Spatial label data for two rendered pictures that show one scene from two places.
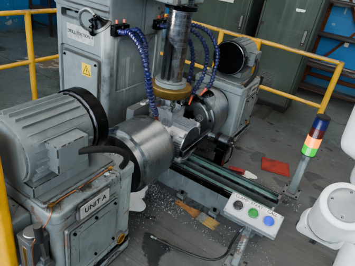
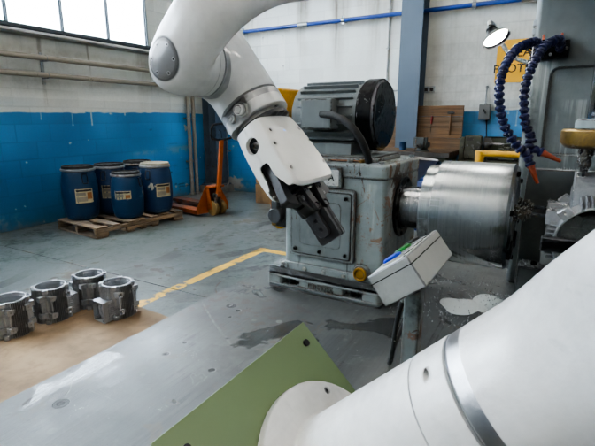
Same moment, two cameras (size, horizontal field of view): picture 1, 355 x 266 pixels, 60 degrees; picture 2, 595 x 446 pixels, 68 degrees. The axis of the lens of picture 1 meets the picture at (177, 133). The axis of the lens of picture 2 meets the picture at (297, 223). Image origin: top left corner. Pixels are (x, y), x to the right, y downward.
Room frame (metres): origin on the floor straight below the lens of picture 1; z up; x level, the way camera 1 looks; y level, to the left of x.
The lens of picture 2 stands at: (0.58, -0.94, 1.27)
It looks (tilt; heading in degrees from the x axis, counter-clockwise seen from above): 13 degrees down; 92
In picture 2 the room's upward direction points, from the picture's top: straight up
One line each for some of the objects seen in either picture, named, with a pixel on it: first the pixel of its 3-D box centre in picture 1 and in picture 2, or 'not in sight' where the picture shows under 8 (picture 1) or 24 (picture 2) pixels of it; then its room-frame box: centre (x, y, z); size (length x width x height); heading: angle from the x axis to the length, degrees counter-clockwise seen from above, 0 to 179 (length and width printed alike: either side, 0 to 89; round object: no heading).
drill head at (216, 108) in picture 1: (202, 110); not in sight; (1.44, -0.11, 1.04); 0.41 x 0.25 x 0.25; 152
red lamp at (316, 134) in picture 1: (317, 131); not in sight; (1.20, -0.59, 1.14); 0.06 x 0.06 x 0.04
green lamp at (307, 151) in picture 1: (309, 149); not in sight; (1.20, -0.59, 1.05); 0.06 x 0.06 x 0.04
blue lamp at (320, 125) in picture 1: (320, 122); not in sight; (1.20, -0.59, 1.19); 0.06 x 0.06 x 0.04
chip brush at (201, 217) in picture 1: (196, 214); not in sight; (0.94, -0.13, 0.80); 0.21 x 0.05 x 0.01; 59
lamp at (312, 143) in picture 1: (313, 140); not in sight; (1.20, -0.59, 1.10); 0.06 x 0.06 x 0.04
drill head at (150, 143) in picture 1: (125, 159); (450, 211); (0.91, 0.17, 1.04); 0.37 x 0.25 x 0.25; 152
